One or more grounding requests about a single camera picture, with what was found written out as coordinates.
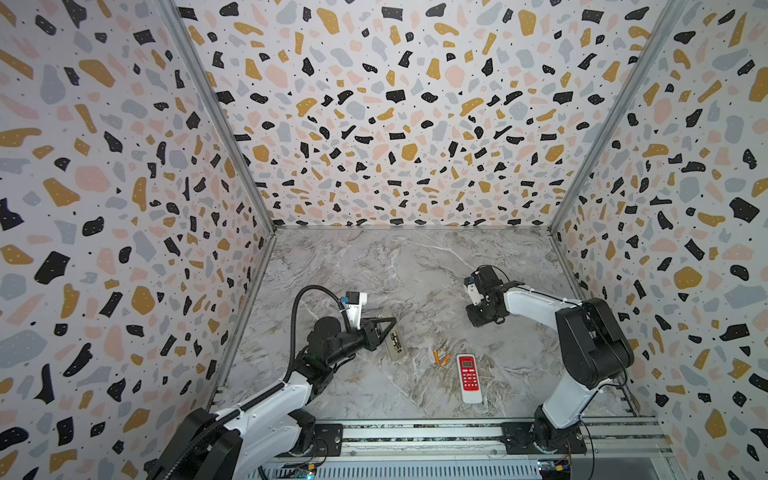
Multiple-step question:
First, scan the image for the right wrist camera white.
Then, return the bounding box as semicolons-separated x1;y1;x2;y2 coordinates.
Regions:
464;276;484;306

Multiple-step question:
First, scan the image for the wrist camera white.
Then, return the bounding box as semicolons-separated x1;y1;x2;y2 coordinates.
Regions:
464;276;484;306
341;291;368;333

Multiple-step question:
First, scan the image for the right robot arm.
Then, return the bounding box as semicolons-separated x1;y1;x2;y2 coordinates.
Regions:
464;265;634;454

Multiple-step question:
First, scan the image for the red and white remote control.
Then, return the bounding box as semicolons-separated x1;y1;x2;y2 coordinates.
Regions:
457;354;483;404

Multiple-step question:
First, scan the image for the orange AAA batteries pair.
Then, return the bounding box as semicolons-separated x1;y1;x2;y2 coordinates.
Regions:
433;349;451;367

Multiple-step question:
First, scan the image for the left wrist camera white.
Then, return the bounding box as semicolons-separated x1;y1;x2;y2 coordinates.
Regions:
341;291;368;333

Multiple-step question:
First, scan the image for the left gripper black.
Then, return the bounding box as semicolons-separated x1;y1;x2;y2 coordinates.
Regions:
324;316;393;369

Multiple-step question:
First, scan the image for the aluminium mounting rail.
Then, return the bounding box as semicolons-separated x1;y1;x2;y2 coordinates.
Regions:
167;416;679;480

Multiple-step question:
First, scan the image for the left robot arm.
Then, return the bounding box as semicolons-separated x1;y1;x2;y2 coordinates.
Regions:
148;317;397;479

